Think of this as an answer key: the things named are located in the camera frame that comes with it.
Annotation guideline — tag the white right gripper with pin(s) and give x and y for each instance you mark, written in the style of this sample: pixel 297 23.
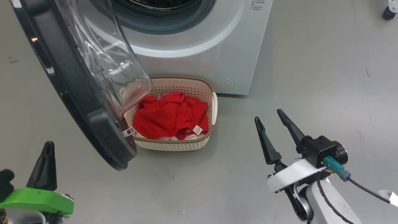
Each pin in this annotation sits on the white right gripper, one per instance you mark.
pixel 289 177

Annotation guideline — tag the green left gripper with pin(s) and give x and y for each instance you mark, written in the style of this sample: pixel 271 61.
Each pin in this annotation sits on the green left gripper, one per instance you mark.
pixel 37 199

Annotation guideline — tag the dark round washing machine door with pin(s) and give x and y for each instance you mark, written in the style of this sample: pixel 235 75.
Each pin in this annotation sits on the dark round washing machine door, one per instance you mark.
pixel 90 118

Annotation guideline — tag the red garment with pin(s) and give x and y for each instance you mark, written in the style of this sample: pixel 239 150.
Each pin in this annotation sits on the red garment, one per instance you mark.
pixel 168 115

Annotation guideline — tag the cream perforated laundry basket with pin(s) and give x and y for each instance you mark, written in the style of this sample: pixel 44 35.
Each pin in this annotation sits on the cream perforated laundry basket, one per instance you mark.
pixel 186 144

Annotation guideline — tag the white washing machine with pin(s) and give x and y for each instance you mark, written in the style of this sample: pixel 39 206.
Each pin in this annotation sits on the white washing machine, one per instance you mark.
pixel 199 53

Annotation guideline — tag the black caster wheel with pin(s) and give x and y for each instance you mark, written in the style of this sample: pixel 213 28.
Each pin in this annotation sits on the black caster wheel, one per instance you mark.
pixel 390 11

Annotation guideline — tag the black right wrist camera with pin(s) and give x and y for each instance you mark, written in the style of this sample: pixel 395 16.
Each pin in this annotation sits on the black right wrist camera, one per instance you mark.
pixel 320 149

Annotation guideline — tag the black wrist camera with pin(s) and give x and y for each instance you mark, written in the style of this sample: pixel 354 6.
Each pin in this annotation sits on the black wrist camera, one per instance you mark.
pixel 320 149
pixel 5 183

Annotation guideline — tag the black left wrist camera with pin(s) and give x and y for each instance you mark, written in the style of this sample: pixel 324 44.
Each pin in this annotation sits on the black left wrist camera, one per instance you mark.
pixel 5 183

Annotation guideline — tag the teal right camera connector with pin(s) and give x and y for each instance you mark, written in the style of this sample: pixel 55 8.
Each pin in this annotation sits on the teal right camera connector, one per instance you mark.
pixel 335 168

